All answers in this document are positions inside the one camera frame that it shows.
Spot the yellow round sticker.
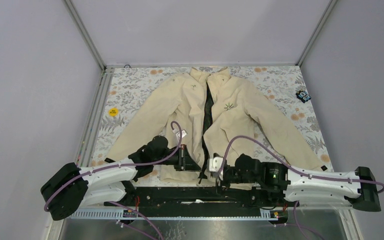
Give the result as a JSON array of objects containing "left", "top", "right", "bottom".
[{"left": 108, "top": 107, "right": 119, "bottom": 117}]

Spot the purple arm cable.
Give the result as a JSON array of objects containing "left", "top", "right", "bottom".
[
  {"left": 216, "top": 135, "right": 384, "bottom": 240},
  {"left": 43, "top": 120, "right": 184, "bottom": 240}
]

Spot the slotted grey cable duct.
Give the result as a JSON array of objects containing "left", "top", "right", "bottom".
[{"left": 69, "top": 204, "right": 279, "bottom": 221}]

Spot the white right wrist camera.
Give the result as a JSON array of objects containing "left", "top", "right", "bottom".
[{"left": 207, "top": 156, "right": 224, "bottom": 173}]

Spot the beige zip-up jacket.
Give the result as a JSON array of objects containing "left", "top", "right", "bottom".
[{"left": 106, "top": 68, "right": 324, "bottom": 183}]

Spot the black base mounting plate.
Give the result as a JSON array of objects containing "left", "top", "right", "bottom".
[{"left": 118, "top": 186, "right": 294, "bottom": 211}]

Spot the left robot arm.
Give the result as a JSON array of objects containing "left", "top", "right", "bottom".
[{"left": 40, "top": 136, "right": 202, "bottom": 221}]

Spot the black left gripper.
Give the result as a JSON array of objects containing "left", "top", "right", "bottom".
[{"left": 152, "top": 144, "right": 201, "bottom": 172}]

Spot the small blue black tag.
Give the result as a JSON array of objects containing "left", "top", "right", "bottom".
[{"left": 295, "top": 90, "right": 312, "bottom": 104}]

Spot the floral patterned table cloth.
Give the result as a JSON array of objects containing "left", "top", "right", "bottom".
[{"left": 86, "top": 66, "right": 333, "bottom": 172}]

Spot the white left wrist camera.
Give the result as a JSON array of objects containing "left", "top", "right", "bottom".
[{"left": 173, "top": 129, "right": 188, "bottom": 141}]

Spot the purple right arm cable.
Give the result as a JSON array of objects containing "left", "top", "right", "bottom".
[{"left": 216, "top": 135, "right": 384, "bottom": 240}]

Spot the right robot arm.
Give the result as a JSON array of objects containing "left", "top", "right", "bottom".
[{"left": 207, "top": 154, "right": 381, "bottom": 212}]

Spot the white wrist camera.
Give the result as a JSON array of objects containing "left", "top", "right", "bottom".
[
  {"left": 207, "top": 156, "right": 224, "bottom": 173},
  {"left": 173, "top": 129, "right": 188, "bottom": 141}
]

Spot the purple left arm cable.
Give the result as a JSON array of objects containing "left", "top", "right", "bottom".
[{"left": 43, "top": 120, "right": 184, "bottom": 240}]

